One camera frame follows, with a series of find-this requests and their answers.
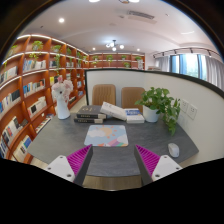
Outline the white computer mouse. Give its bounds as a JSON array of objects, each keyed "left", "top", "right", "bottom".
[{"left": 168, "top": 143, "right": 180, "bottom": 158}]

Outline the orange wooden bookshelf wall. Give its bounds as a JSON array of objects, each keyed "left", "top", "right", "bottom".
[{"left": 0, "top": 34, "right": 145, "bottom": 163}]

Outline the black book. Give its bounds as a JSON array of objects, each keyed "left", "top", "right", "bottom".
[
  {"left": 74, "top": 118, "right": 103, "bottom": 124},
  {"left": 76, "top": 105, "right": 106, "bottom": 119}
]

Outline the green potted plant white pot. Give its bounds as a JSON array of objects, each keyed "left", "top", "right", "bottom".
[{"left": 135, "top": 87, "right": 180, "bottom": 135}]

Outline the white wall socket left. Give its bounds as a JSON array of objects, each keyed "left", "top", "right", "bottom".
[{"left": 180, "top": 99, "right": 189, "bottom": 113}]

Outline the left brown chair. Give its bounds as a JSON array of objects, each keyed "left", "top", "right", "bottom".
[{"left": 92, "top": 84, "right": 116, "bottom": 105}]

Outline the black book top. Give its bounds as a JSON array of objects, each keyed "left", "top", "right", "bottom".
[{"left": 76, "top": 105, "right": 106, "bottom": 119}]

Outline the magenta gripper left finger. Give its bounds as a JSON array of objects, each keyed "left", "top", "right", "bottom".
[{"left": 45, "top": 145, "right": 93, "bottom": 186}]

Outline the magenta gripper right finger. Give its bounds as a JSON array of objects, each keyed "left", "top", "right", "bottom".
[{"left": 134, "top": 145, "right": 182, "bottom": 185}]

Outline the white wall socket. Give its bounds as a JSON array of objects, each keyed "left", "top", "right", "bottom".
[
  {"left": 180, "top": 99, "right": 189, "bottom": 113},
  {"left": 187, "top": 104, "right": 197, "bottom": 120}
]

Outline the colourful cartoon mouse pad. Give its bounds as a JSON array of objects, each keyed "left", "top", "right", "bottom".
[{"left": 84, "top": 125, "right": 128, "bottom": 147}]

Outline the white leaning book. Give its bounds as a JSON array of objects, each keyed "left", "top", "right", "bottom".
[{"left": 100, "top": 102, "right": 126, "bottom": 120}]

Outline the brown chair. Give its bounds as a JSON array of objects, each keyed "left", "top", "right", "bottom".
[
  {"left": 92, "top": 84, "right": 116, "bottom": 105},
  {"left": 121, "top": 87, "right": 145, "bottom": 112}
]

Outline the ceiling chandelier lamp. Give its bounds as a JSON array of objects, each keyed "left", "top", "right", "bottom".
[{"left": 105, "top": 40, "right": 124, "bottom": 51}]

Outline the right brown chair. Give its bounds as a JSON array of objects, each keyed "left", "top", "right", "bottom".
[{"left": 121, "top": 87, "right": 145, "bottom": 112}]

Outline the white blue book stack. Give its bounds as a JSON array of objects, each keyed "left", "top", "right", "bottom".
[{"left": 125, "top": 108, "right": 145, "bottom": 124}]

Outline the white wall socket right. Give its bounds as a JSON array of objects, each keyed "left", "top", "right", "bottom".
[{"left": 187, "top": 104, "right": 197, "bottom": 120}]

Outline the black book bottom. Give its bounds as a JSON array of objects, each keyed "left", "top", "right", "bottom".
[{"left": 74, "top": 118, "right": 103, "bottom": 124}]

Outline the grey window curtain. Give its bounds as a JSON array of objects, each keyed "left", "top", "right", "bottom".
[{"left": 205, "top": 56, "right": 224, "bottom": 91}]

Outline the white vase with flowers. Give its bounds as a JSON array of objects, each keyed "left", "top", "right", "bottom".
[{"left": 52, "top": 77, "right": 73, "bottom": 120}]

